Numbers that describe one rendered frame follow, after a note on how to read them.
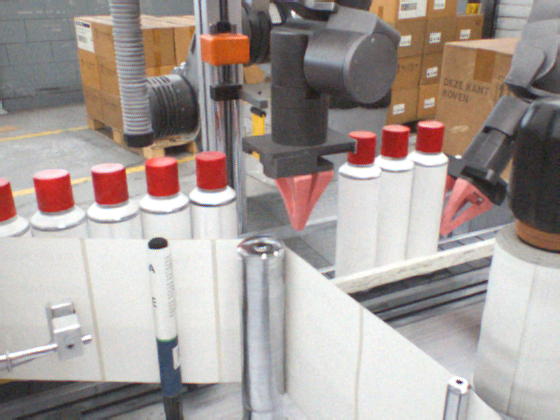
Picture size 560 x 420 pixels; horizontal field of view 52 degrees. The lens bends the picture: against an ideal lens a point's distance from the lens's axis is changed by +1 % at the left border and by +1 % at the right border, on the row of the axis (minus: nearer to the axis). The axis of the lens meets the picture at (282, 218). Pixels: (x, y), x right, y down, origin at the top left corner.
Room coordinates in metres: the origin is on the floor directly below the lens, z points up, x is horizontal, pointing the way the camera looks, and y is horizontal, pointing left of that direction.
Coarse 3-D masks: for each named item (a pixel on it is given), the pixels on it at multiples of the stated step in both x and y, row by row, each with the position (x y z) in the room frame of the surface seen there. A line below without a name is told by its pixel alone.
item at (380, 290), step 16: (464, 240) 0.79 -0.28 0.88; (480, 240) 0.79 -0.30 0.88; (448, 272) 0.69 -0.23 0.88; (464, 272) 0.70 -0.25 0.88; (384, 288) 0.65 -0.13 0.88; (400, 288) 0.65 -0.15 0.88; (16, 384) 0.46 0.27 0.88; (32, 384) 0.46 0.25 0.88; (48, 384) 0.46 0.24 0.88; (64, 384) 0.47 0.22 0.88; (0, 400) 0.44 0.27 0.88
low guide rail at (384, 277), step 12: (492, 240) 0.72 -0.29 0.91; (444, 252) 0.69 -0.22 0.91; (456, 252) 0.69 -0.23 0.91; (468, 252) 0.70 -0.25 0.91; (480, 252) 0.71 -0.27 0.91; (492, 252) 0.72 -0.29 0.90; (396, 264) 0.65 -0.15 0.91; (408, 264) 0.65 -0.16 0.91; (420, 264) 0.66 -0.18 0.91; (432, 264) 0.67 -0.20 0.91; (444, 264) 0.68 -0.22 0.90; (348, 276) 0.62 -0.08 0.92; (360, 276) 0.62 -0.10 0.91; (372, 276) 0.63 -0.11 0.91; (384, 276) 0.64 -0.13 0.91; (396, 276) 0.64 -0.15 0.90; (408, 276) 0.65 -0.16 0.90; (348, 288) 0.61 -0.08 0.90; (360, 288) 0.62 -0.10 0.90
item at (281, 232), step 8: (336, 216) 0.70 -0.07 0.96; (312, 224) 0.68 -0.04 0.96; (320, 224) 0.68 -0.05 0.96; (328, 224) 0.69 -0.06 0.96; (336, 224) 0.69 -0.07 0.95; (256, 232) 0.65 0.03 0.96; (264, 232) 0.65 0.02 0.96; (272, 232) 0.65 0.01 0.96; (280, 232) 0.65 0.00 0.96; (288, 232) 0.66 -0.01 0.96; (296, 232) 0.66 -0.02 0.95; (304, 232) 0.67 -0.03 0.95; (312, 232) 0.68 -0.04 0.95
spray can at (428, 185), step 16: (432, 128) 0.69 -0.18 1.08; (416, 144) 0.71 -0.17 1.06; (432, 144) 0.69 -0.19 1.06; (416, 160) 0.69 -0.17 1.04; (432, 160) 0.69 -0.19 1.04; (448, 160) 0.70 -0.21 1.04; (416, 176) 0.69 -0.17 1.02; (432, 176) 0.68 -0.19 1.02; (416, 192) 0.69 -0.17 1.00; (432, 192) 0.68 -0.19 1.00; (416, 208) 0.69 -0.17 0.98; (432, 208) 0.68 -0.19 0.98; (416, 224) 0.69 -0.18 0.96; (432, 224) 0.68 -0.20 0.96; (416, 240) 0.68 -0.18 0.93; (432, 240) 0.69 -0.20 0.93; (416, 256) 0.68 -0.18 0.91; (432, 272) 0.69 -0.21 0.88
